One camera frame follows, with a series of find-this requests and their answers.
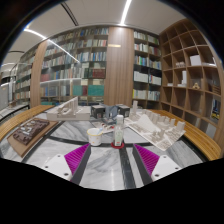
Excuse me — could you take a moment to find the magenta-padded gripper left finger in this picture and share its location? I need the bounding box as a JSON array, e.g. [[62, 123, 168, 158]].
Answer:
[[43, 143, 93, 186]]

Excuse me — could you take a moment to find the straight ceiling light strip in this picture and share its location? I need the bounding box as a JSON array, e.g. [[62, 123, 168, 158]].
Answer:
[[119, 0, 134, 26]]

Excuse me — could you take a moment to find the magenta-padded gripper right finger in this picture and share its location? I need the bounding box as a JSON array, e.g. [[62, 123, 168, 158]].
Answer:
[[132, 143, 183, 186]]

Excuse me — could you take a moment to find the white city block model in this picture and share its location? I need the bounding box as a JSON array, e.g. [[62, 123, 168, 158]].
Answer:
[[124, 99, 187, 152]]

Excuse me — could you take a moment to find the grey-blue model block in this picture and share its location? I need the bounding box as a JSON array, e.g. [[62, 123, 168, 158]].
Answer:
[[104, 105, 118, 119]]

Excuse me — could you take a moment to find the wooden cubby shelf unit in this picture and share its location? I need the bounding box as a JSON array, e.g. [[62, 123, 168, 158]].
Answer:
[[158, 18, 224, 135]]

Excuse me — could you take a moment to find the clear plastic bottle white cap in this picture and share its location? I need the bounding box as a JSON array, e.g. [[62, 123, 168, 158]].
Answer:
[[113, 114, 125, 148]]

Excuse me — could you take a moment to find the small flat white model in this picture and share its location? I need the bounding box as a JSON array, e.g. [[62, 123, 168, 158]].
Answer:
[[90, 118, 116, 135]]

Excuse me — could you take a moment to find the white cup with yellow rim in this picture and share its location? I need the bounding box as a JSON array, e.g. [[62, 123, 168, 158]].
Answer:
[[86, 127, 104, 147]]

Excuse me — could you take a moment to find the brown model on wooden board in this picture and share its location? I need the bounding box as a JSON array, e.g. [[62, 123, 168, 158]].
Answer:
[[7, 117, 60, 158]]

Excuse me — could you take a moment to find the narrow book-filled shelf unit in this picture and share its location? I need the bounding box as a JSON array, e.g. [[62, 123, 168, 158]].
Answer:
[[132, 29, 164, 110]]

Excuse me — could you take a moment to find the wide book-filled shelf unit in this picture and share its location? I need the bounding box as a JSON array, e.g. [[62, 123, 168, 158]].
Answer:
[[39, 26, 110, 105]]

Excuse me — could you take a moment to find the curved book-filled shelf unit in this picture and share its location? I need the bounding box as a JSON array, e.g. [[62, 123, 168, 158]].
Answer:
[[12, 49, 37, 103]]

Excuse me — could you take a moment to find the white stepped building model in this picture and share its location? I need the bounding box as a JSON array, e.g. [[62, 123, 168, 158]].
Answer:
[[46, 96, 91, 122]]

